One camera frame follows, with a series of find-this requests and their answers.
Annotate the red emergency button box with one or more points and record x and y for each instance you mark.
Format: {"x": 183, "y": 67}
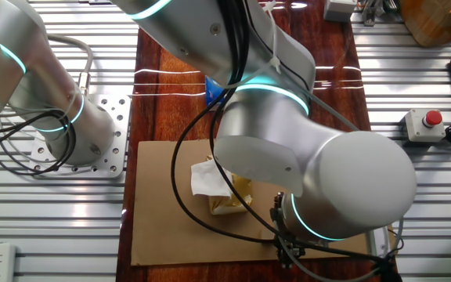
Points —
{"x": 421, "y": 129}

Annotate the gold tissue pack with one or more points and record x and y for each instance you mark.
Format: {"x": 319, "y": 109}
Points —
{"x": 210, "y": 180}

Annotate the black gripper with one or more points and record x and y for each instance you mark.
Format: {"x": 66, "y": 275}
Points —
{"x": 285, "y": 235}

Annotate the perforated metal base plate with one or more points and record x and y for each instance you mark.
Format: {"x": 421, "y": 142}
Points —
{"x": 116, "y": 129}

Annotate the brown cardboard sheet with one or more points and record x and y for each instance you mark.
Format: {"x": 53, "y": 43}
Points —
{"x": 159, "y": 235}

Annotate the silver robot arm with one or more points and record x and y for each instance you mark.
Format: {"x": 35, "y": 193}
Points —
{"x": 347, "y": 184}

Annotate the blue tissue pack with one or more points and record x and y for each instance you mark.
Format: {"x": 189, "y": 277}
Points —
{"x": 211, "y": 94}

